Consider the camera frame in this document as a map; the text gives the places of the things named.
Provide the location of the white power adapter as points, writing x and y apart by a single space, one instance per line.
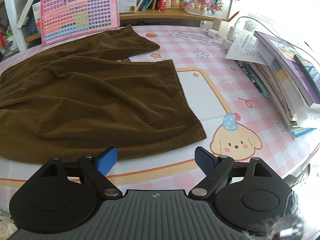
212 33

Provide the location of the stack of books right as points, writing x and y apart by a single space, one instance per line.
291 80

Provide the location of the white paper sheet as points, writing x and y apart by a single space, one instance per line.
244 49

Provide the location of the white leaning book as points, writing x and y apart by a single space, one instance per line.
24 14

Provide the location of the pink keyboard learning tablet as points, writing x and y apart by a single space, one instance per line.
64 19

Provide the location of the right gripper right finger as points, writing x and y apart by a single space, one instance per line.
216 169

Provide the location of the brown corduroy pants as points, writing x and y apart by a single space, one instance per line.
84 96

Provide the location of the pink checkered table mat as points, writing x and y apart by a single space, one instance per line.
213 86

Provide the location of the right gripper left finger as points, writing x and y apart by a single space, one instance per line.
94 170

